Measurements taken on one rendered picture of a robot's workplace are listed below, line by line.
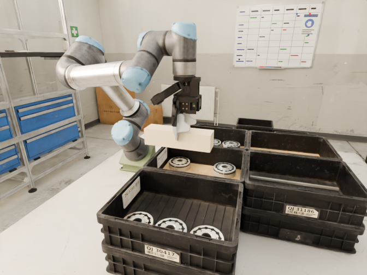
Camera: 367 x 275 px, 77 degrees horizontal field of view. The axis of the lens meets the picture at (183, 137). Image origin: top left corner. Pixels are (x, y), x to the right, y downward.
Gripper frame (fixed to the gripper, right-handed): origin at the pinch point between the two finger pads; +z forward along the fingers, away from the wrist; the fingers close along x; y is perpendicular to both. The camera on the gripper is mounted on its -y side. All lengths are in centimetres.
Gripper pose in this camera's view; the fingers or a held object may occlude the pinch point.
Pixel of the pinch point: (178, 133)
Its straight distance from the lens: 81.2
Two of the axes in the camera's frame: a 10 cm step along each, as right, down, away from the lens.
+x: 3.1, -3.4, 8.9
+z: 0.0, 9.3, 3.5
